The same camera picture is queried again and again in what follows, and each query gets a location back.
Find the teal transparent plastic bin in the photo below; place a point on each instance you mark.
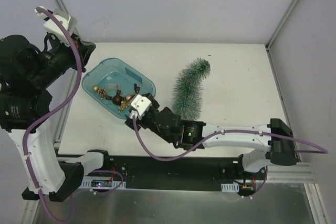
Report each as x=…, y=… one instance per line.
x=112, y=80

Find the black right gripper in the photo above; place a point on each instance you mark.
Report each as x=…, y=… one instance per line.
x=148, y=98

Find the brown matte ball ornament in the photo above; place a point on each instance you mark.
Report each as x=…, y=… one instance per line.
x=117, y=100

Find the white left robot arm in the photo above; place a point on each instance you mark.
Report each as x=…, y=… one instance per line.
x=26, y=74

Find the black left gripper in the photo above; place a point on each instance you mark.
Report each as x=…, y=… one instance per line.
x=81, y=54

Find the gold berry sprig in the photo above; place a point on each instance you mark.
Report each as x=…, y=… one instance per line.
x=125, y=103

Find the controller board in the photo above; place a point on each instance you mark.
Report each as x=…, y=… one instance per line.
x=92, y=183
x=235, y=187

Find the right aluminium corner post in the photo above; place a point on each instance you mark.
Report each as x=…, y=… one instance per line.
x=284, y=19

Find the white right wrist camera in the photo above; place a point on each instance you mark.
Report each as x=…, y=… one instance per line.
x=139, y=105

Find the small frosted green christmas tree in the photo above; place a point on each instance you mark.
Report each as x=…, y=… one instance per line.
x=187, y=94

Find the gold glitter ball ornament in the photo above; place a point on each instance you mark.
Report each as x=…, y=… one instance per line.
x=95, y=88

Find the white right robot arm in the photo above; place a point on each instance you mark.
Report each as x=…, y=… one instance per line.
x=269, y=143

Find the frosted pine cone ornament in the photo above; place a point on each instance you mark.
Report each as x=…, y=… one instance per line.
x=102, y=93

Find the brown ribbon bow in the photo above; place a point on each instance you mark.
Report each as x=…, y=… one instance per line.
x=118, y=92

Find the clear battery box fairy lights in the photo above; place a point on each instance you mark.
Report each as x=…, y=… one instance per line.
x=112, y=86

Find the right controller board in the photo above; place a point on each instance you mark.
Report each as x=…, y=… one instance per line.
x=235, y=187

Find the left controller board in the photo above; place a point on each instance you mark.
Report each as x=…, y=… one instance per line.
x=92, y=183

